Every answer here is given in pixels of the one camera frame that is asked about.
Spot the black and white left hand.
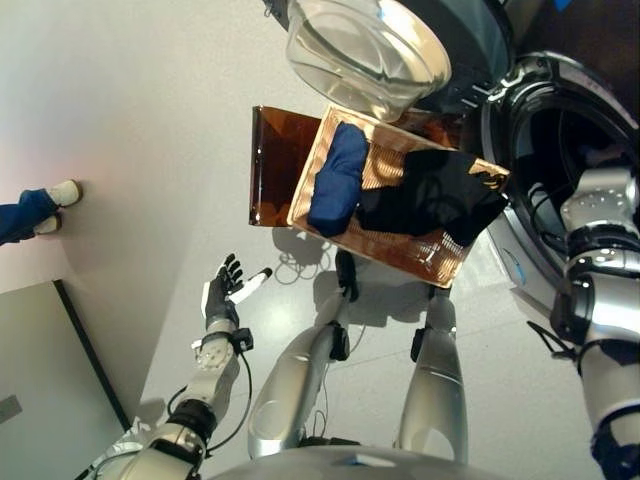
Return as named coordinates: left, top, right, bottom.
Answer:
left=202, top=253, right=274, bottom=332

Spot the black garment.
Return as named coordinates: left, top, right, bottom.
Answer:
left=355, top=148, right=509, bottom=249

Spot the grey front-load washing machine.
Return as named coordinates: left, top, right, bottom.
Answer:
left=459, top=0, right=640, bottom=326

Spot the silver left robot leg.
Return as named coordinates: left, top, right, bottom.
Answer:
left=247, top=249, right=361, bottom=459

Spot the silver robot leg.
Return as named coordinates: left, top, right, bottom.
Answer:
left=394, top=287, right=469, bottom=464
left=247, top=249, right=361, bottom=459

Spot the brown translucent stool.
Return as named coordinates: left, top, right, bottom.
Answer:
left=248, top=104, right=466, bottom=229

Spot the blue garment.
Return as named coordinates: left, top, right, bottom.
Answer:
left=306, top=122, right=369, bottom=239

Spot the wicker laundry basket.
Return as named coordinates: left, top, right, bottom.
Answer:
left=287, top=104, right=511, bottom=290

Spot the grey cabinet with black edge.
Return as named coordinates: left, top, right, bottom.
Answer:
left=0, top=279, right=131, bottom=480

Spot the white shoe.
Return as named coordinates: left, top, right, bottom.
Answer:
left=34, top=213, right=64, bottom=236
left=47, top=179, right=84, bottom=207

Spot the grey robot torso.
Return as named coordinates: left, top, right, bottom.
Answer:
left=209, top=444, right=526, bottom=480

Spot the silver right robot leg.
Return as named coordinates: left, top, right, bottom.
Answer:
left=394, top=287, right=469, bottom=464

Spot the round glass washer door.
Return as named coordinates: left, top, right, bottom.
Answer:
left=259, top=0, right=514, bottom=124

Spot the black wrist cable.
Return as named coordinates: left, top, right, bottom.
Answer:
left=204, top=349, right=254, bottom=459

